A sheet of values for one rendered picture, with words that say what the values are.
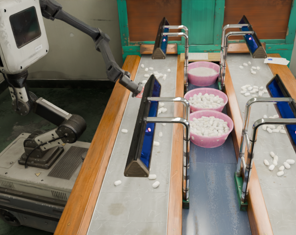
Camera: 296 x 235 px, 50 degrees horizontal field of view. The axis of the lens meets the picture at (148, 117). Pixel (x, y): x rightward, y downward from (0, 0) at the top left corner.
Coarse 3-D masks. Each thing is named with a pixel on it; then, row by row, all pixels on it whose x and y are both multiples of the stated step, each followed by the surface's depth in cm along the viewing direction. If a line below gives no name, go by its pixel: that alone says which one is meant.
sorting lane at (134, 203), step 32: (160, 64) 252; (160, 96) 208; (128, 128) 178; (160, 128) 177; (160, 160) 154; (128, 192) 137; (160, 192) 136; (96, 224) 124; (128, 224) 123; (160, 224) 122
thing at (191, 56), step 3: (189, 54) 256; (192, 54) 256; (195, 54) 255; (198, 54) 255; (201, 54) 255; (204, 54) 254; (207, 54) 254; (189, 57) 250; (192, 57) 250; (195, 57) 250; (198, 57) 249; (201, 57) 249; (204, 57) 249; (207, 57) 249
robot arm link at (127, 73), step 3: (117, 66) 182; (120, 69) 181; (123, 72) 181; (126, 72) 190; (120, 75) 181; (126, 75) 187; (129, 75) 189; (108, 78) 183; (117, 78) 182; (111, 81) 183; (114, 81) 183
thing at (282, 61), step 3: (267, 57) 245; (270, 57) 245; (267, 60) 241; (270, 60) 241; (273, 60) 240; (276, 60) 240; (279, 60) 240; (282, 60) 240; (285, 60) 240; (276, 63) 235; (279, 63) 235; (282, 63) 234; (285, 63) 234
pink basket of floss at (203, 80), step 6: (192, 66) 244; (204, 66) 245; (216, 66) 239; (192, 78) 229; (198, 78) 226; (204, 78) 225; (210, 78) 226; (216, 78) 231; (198, 84) 230; (204, 84) 230; (210, 84) 231
